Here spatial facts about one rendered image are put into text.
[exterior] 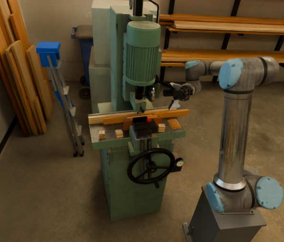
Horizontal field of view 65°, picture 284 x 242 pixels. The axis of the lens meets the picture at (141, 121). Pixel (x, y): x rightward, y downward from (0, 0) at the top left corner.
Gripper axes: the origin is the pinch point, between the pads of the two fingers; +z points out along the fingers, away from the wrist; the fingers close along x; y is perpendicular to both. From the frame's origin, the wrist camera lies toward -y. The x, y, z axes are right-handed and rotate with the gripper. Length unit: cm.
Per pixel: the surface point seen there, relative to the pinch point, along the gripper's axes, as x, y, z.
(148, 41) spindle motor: -29.7, -5.6, 11.3
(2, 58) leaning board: -18, -170, 3
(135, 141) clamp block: 23.3, -10.5, 18.0
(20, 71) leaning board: -4, -165, -9
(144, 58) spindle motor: -21.1, -8.7, 10.0
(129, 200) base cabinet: 87, -32, -3
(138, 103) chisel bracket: 5.7, -18.5, 2.3
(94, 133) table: 22.6, -37.3, 22.3
